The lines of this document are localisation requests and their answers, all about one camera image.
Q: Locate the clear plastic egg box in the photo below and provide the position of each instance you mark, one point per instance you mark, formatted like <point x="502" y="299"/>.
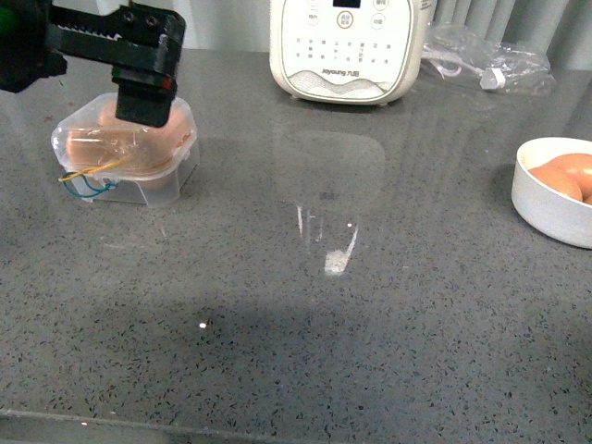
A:
<point x="120" y="180"/>

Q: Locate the white Joyoung blender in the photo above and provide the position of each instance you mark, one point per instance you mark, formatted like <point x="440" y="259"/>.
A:
<point x="365" y="52"/>

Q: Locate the clear plastic bag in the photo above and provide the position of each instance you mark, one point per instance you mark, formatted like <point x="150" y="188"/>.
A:
<point x="457" y="55"/>

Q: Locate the white round bowl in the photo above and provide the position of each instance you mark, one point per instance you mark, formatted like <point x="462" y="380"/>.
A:
<point x="554" y="214"/>

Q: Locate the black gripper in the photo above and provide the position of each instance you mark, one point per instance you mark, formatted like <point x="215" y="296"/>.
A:
<point x="141" y="43"/>

